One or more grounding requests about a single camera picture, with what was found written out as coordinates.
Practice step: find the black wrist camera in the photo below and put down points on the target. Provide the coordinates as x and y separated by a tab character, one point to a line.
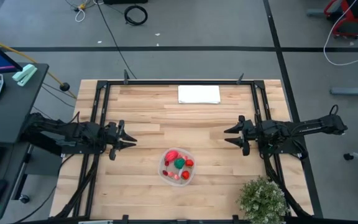
112	127
266	127

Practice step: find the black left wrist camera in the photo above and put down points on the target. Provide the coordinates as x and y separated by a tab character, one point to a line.
112	127

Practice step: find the large pink-red toy fruit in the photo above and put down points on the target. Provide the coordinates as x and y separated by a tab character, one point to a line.
171	155

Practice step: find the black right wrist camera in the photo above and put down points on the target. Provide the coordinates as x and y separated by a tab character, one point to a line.
266	127

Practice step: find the grey table foot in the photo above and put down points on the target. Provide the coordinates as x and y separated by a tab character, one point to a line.
350	91

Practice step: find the clear plastic tupperware container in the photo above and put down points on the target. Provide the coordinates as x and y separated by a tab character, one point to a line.
163	179

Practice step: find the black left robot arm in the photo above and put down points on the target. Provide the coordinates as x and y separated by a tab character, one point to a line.
57	129

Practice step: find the red toy tomato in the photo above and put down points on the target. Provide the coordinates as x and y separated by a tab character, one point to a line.
189	163

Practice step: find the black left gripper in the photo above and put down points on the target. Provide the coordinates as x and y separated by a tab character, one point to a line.
117	141

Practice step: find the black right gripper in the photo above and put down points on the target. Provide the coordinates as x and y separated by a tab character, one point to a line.
250	137

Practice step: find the green toy pepper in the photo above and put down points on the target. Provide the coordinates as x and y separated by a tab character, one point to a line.
179	163

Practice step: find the red toy strawberry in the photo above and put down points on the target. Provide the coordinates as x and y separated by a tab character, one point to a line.
185	175

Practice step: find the black office desk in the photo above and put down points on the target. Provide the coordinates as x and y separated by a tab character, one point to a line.
8	118

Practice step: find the black round floor plug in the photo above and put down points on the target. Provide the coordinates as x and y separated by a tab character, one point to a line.
64	86

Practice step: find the mint green stapler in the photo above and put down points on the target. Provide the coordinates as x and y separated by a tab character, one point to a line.
25	74

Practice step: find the green artificial potted plant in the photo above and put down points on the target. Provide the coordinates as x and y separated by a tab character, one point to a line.
263	202

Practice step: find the black metal table frame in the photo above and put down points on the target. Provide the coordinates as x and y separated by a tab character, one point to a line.
179	82

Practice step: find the red and black cart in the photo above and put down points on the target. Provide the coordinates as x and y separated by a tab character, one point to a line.
356	9

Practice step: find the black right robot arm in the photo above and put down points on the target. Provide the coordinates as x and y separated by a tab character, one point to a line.
306	127

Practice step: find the white folded cloth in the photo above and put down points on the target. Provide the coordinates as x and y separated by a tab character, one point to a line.
199	94

